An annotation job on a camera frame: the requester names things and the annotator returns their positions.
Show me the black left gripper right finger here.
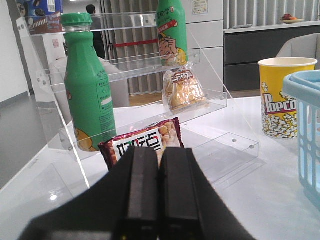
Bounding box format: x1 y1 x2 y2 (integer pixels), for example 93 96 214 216
159 147 253 240

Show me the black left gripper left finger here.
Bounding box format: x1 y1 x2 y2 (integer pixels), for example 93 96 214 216
19 147 158 240

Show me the packaged bread clear wrapper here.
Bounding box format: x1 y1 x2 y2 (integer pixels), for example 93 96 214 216
162 62 207 111

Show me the light blue plastic basket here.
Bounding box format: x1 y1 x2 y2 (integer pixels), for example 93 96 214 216
282 70 320 209

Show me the maroon cracker snack packet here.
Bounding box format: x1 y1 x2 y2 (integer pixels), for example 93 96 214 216
98 117 184 169

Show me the green plastic bottle front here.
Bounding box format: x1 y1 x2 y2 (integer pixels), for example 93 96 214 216
60 13 116 152

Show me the clear acrylic display shelf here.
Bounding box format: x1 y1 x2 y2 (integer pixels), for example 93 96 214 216
16 14 259 178

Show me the dark grey counter cabinet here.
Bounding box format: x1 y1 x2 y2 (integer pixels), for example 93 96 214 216
224 23 320 92

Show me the person in dark clothes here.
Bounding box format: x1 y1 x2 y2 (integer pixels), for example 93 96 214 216
86 4 106 60

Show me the green cartoon bottle rear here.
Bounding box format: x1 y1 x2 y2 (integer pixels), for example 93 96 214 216
156 0 188 66

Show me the grey armchair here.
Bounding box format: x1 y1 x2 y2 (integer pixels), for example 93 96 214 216
276 33 320 70

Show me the blue cookie box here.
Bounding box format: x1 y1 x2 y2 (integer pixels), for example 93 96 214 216
15 0 63 35

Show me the fruit plate on counter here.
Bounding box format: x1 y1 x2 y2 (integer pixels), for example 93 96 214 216
280 14 305 24

